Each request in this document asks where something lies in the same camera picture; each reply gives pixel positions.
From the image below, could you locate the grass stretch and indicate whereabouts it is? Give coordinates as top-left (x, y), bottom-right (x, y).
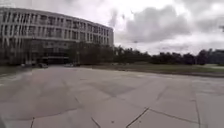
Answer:
top-left (81, 62), bottom-right (224, 78)

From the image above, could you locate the row of dark trees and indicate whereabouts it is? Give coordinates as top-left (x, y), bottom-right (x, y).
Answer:
top-left (68, 42), bottom-right (224, 66)

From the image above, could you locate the dark vehicle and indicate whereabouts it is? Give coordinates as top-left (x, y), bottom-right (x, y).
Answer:
top-left (37, 62), bottom-right (50, 69)

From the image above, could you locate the grey slab paved plaza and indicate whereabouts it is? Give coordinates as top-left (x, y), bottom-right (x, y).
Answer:
top-left (0, 65), bottom-right (224, 128)

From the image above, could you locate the curved white multi-storey building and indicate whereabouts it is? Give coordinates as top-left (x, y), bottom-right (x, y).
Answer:
top-left (0, 7), bottom-right (115, 66)

